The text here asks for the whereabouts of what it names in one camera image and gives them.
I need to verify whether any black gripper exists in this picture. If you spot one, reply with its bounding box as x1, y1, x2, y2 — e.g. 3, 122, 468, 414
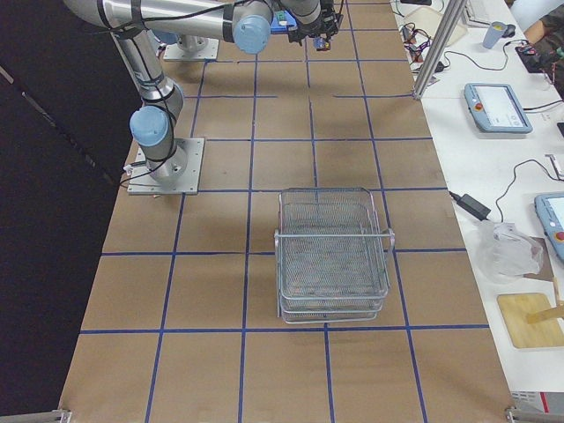
288, 0, 325, 43

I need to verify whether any beige box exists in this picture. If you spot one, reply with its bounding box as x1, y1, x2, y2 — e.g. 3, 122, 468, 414
404, 6, 468, 47

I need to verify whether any blue grey cup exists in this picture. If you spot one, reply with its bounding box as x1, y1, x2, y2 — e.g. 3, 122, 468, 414
482, 21, 507, 49

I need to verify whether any upper teach pendant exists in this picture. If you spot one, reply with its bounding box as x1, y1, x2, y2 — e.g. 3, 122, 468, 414
464, 83, 533, 135

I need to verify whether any teach pendant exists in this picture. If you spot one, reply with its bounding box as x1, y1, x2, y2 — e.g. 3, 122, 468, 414
464, 83, 533, 135
534, 192, 564, 261

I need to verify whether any black power adapter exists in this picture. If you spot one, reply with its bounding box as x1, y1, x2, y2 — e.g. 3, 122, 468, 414
456, 194, 491, 221

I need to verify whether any clear plastic bag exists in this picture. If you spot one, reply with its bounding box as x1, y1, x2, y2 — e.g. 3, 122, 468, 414
476, 220, 544, 278

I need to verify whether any lower teach pendant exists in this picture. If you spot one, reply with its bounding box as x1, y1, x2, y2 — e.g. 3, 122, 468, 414
534, 192, 564, 261

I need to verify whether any wooden board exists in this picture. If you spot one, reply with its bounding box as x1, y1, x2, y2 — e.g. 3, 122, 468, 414
497, 293, 563, 349

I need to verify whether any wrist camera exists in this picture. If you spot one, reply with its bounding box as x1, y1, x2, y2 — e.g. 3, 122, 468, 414
320, 0, 344, 38

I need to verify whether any aluminium frame post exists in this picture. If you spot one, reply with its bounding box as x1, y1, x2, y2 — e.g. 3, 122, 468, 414
412, 0, 466, 100

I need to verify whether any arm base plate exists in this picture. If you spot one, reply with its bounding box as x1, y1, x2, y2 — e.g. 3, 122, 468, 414
164, 35, 219, 62
127, 138, 205, 195

